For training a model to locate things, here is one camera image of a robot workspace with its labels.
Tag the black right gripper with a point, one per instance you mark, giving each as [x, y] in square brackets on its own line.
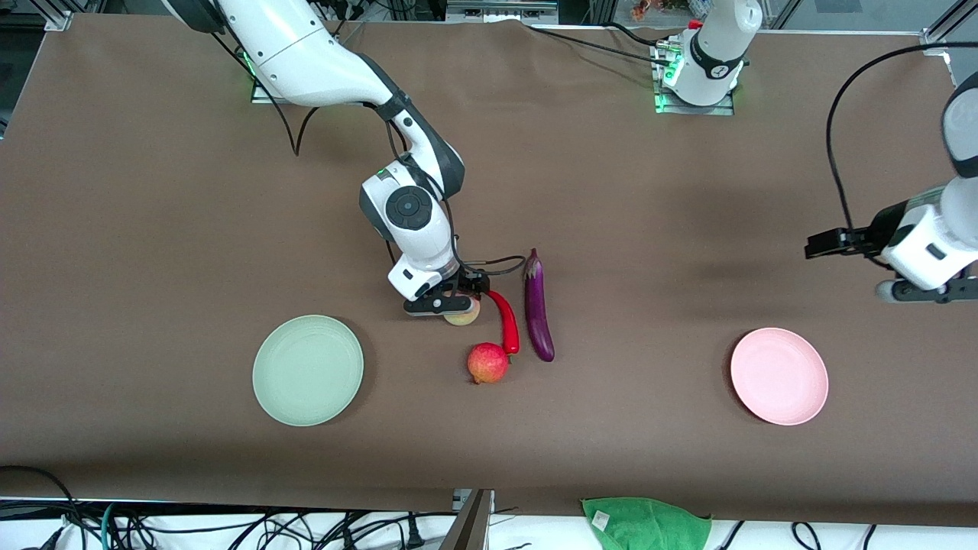
[471, 285]

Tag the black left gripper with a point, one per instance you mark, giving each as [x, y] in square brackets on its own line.
[873, 235]

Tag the peach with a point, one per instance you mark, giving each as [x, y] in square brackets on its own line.
[464, 318]

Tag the red chili pepper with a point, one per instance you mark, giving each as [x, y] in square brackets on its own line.
[508, 325]

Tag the purple eggplant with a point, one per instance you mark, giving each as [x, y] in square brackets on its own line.
[538, 313]

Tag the red pomegranate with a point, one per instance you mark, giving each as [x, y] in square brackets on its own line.
[487, 363]

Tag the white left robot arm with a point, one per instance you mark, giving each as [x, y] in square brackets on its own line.
[718, 38]

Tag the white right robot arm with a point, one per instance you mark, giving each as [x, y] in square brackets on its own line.
[306, 61]

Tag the pink plate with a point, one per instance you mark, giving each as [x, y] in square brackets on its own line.
[779, 376]

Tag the light green plate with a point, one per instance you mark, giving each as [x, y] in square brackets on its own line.
[308, 370]

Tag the grey metal box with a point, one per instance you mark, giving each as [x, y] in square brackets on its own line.
[500, 11]

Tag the green cloth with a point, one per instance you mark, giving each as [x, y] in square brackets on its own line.
[646, 525]

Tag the orange background clutter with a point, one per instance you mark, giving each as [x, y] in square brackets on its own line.
[657, 9]

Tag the table cover sheet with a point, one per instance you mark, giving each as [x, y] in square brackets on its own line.
[153, 229]

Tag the aluminium frame corner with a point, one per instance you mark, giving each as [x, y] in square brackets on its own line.
[936, 40]
[57, 21]

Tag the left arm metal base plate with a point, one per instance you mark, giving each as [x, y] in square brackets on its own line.
[665, 103]

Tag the aluminium profile post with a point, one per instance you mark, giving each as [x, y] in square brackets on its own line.
[470, 527]

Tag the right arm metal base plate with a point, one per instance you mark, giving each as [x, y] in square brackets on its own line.
[257, 93]

